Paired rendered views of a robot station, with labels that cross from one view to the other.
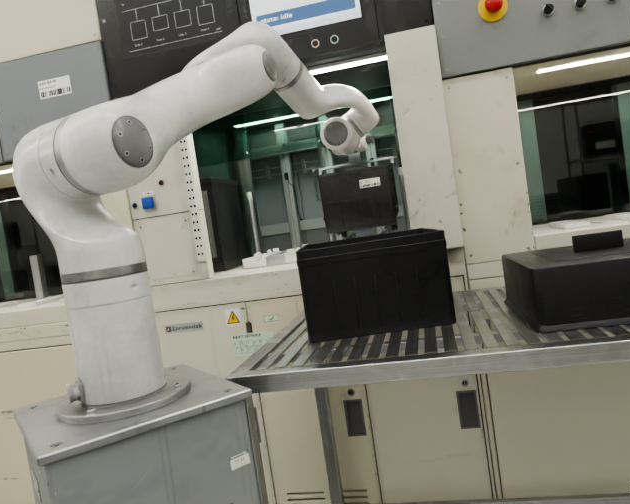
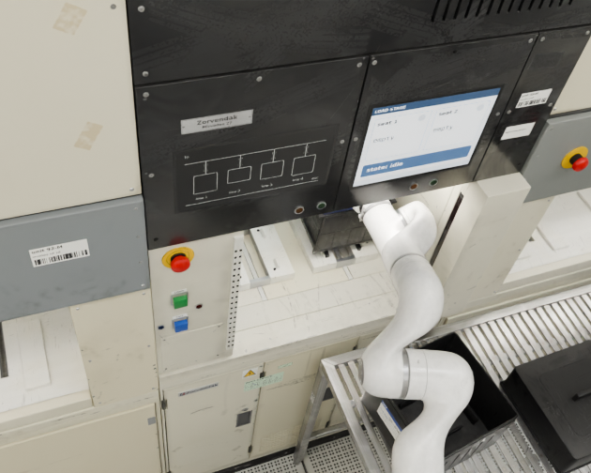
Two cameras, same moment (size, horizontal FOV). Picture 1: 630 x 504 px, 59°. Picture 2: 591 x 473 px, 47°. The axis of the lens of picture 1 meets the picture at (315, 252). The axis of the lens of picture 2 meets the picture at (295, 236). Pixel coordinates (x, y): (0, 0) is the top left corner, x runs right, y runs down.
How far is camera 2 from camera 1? 1.87 m
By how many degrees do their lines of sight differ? 58
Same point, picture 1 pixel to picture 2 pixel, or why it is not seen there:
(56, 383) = (44, 453)
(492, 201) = (489, 272)
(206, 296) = (227, 368)
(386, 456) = not seen: hidden behind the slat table
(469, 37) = (543, 178)
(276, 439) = (264, 419)
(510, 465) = not seen: hidden behind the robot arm
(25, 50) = not seen: outside the picture
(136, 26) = (203, 179)
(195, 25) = (286, 175)
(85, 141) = not seen: outside the picture
